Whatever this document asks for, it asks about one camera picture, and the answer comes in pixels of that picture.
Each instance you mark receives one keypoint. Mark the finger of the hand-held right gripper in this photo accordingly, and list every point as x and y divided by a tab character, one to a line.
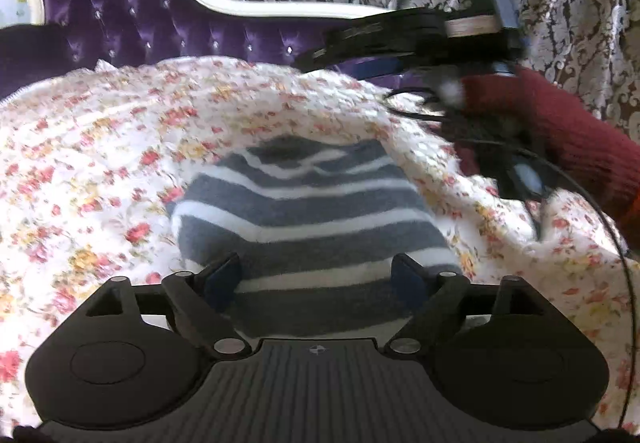
380	25
360	59

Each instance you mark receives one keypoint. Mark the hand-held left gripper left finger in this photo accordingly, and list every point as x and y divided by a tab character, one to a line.
222	279

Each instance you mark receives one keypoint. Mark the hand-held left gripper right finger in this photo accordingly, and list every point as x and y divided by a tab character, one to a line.
407	279

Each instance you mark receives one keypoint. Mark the grey white striped sweater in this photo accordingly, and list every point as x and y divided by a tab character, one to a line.
300	218

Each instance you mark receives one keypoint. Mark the person's right forearm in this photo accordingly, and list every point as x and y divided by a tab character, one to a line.
575	138

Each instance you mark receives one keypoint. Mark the floral blanket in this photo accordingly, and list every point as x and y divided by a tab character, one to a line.
100	163

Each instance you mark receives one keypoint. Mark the purple tufted headboard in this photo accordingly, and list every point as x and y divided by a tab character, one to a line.
135	8

